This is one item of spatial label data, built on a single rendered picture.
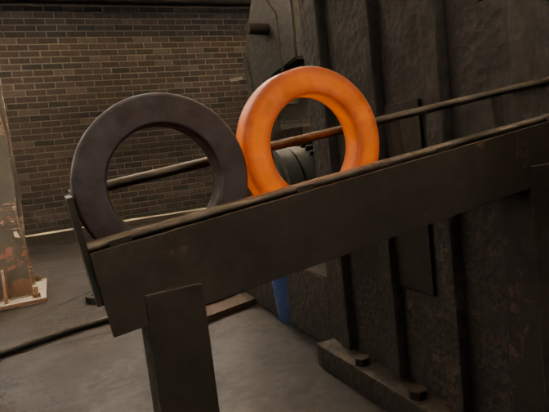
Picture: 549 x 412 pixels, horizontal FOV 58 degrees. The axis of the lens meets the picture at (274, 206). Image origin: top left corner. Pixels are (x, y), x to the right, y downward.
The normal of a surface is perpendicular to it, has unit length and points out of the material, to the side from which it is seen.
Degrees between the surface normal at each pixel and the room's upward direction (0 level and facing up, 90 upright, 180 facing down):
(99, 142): 90
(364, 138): 90
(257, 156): 90
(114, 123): 90
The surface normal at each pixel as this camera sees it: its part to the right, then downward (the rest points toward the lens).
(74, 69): 0.41, 0.05
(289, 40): -0.82, 0.15
